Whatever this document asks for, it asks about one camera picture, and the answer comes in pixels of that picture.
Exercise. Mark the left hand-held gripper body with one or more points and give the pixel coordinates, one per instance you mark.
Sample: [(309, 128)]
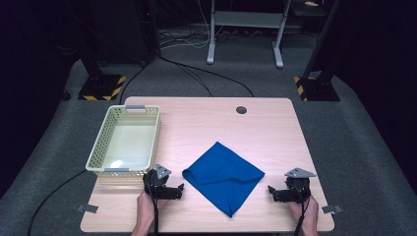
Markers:
[(162, 171)]

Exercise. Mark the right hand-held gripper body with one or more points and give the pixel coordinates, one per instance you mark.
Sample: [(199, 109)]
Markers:
[(299, 172)]

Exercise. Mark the blue t-shirt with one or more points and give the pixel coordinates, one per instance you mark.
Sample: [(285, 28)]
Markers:
[(223, 177)]

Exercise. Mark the person's right hand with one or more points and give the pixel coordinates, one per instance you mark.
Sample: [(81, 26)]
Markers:
[(311, 216)]

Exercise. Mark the cream plastic basket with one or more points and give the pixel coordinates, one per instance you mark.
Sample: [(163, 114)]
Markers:
[(126, 141)]

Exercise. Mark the black stand striped base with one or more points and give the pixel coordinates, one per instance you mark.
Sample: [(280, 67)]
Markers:
[(316, 89), (100, 88)]

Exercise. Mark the black cabinet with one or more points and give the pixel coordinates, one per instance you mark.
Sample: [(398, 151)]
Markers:
[(124, 32)]

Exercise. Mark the grey table bracket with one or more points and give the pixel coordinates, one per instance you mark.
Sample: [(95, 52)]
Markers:
[(88, 208), (331, 209)]

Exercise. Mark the white desk frame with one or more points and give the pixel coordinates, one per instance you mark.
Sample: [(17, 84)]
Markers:
[(246, 19)]

